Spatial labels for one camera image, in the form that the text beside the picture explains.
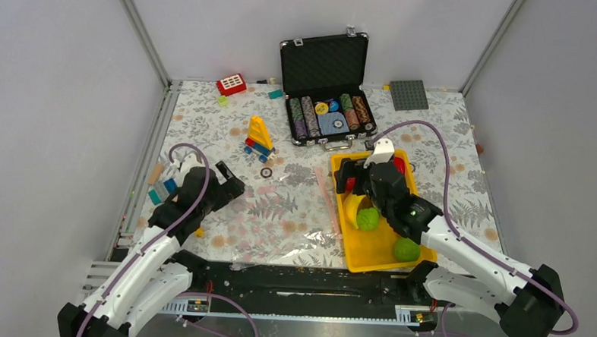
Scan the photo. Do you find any red toy pepper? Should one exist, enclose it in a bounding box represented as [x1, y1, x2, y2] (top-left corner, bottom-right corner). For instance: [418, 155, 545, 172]
[393, 157, 406, 175]

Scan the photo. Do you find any light green small block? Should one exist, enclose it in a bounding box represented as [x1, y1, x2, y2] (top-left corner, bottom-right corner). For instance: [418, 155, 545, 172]
[217, 96, 229, 108]

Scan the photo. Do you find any red white toy block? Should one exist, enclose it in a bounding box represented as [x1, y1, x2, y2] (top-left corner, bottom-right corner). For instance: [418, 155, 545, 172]
[216, 73, 248, 96]

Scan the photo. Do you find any green toy lime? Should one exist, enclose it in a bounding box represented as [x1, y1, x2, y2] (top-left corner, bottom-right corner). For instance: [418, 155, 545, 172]
[355, 207, 380, 231]
[393, 238, 421, 263]

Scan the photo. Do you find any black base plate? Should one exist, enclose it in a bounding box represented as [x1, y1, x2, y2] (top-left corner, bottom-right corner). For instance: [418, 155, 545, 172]
[169, 250, 446, 321]

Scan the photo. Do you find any clear zip top bag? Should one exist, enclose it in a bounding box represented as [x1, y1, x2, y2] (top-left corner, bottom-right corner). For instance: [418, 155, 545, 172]
[228, 164, 345, 269]

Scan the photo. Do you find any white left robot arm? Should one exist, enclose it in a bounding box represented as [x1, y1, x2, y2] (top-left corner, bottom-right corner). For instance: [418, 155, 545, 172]
[57, 162, 245, 337]

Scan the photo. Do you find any grey lego baseplate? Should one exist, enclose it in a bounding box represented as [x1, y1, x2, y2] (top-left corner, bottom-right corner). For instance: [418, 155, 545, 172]
[390, 80, 429, 111]

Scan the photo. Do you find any green toy lime front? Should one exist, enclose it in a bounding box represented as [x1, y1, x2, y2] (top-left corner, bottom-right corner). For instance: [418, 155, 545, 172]
[393, 238, 421, 263]

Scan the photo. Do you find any teal small block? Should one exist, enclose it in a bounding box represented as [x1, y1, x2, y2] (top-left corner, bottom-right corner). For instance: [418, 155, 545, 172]
[268, 90, 283, 99]

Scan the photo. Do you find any black poker chip case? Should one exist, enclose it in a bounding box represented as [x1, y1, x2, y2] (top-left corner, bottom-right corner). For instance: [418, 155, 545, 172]
[280, 27, 377, 151]

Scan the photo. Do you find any yellow blue block tower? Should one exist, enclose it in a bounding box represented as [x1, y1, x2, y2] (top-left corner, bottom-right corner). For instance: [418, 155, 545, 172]
[244, 115, 276, 163]

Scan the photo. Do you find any floral table mat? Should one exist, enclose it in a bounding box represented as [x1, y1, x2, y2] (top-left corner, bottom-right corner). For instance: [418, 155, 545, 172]
[134, 82, 502, 272]

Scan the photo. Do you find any yellow toy banana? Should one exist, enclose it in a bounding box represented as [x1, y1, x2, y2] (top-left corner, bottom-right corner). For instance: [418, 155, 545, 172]
[343, 193, 373, 229]

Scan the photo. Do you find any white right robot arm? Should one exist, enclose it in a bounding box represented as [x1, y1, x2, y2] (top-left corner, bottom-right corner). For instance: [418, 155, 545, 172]
[330, 157, 565, 337]

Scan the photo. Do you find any wooden cylinder block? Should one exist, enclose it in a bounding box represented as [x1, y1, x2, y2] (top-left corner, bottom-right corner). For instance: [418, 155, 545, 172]
[147, 163, 165, 186]

